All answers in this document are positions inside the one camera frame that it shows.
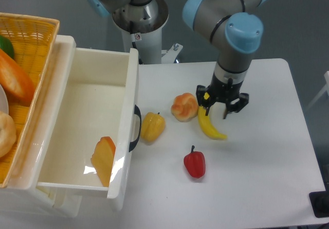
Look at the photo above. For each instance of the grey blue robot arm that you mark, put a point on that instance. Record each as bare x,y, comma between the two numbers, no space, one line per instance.
228,26

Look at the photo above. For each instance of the red toy bell pepper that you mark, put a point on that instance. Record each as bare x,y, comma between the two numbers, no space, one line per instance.
195,163

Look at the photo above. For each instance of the white drawer cabinet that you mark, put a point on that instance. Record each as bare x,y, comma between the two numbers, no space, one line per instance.
21,194

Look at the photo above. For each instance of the orange toy baguette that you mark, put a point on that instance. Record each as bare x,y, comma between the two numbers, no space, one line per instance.
16,81

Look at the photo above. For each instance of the green toy vegetable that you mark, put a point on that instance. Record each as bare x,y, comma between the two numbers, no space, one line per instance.
7,46

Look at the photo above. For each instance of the yellow toy bell pepper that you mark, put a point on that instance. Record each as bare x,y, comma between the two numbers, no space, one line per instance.
152,127

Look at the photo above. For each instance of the yellow toy banana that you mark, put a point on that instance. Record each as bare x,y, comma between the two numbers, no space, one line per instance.
206,126

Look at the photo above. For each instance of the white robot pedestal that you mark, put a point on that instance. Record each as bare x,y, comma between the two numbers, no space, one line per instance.
141,23

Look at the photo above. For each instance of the black device at edge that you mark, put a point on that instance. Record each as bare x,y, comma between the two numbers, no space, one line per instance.
319,202

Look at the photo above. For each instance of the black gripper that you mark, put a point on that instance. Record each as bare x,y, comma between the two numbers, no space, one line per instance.
224,92

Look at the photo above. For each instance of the yellow woven basket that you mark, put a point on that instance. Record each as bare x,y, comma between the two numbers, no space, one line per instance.
33,38

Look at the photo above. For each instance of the beige toy bagel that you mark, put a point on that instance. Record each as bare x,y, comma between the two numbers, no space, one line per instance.
8,133

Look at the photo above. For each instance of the orange toy cheese wedge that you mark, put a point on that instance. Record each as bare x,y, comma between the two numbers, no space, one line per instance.
102,159

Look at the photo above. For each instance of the toy knotted bread roll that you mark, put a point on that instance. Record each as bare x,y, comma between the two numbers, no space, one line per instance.
184,107

